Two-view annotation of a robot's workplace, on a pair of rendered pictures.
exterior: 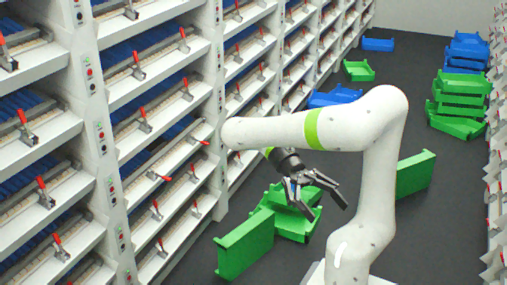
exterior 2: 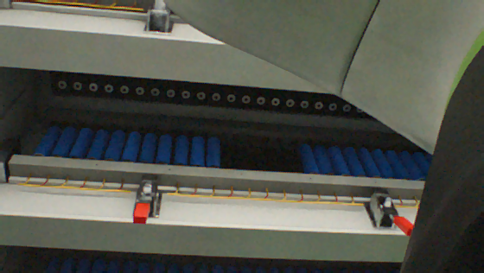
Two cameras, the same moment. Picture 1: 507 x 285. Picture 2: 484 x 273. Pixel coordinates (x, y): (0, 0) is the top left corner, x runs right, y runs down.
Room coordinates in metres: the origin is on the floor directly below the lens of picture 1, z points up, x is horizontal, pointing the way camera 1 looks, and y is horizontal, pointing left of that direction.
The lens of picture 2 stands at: (1.16, -0.12, 0.69)
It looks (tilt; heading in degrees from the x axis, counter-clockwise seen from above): 8 degrees down; 58
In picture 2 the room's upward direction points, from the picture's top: 5 degrees clockwise
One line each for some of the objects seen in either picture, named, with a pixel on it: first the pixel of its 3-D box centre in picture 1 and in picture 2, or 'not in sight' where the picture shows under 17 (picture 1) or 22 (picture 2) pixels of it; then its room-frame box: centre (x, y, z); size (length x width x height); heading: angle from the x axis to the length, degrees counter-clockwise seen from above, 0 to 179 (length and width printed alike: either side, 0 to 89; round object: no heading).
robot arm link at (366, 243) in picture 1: (349, 260); not in sight; (0.98, -0.30, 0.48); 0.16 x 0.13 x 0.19; 140
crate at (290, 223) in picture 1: (285, 216); not in sight; (1.70, -0.17, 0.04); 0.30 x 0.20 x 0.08; 65
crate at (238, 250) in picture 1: (244, 243); not in sight; (1.45, 0.02, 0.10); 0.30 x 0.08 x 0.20; 138
